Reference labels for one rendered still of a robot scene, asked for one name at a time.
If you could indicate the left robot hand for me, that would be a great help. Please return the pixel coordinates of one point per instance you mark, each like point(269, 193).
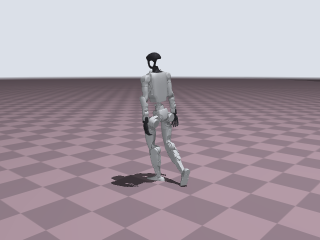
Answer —
point(145, 126)

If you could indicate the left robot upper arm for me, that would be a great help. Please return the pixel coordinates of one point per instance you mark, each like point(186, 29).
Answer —
point(145, 86)

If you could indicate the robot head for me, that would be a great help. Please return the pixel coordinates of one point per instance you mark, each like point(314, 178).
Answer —
point(153, 57)

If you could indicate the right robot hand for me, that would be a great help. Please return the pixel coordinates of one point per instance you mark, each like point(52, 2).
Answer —
point(175, 121)

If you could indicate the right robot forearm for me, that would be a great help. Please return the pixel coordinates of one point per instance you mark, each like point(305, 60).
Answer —
point(172, 103)

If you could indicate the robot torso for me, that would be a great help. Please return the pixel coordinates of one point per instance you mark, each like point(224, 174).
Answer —
point(157, 93)

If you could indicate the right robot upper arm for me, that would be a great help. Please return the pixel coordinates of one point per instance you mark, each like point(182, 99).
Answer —
point(169, 85)

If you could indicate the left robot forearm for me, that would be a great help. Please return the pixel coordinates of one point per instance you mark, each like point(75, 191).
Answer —
point(145, 111)

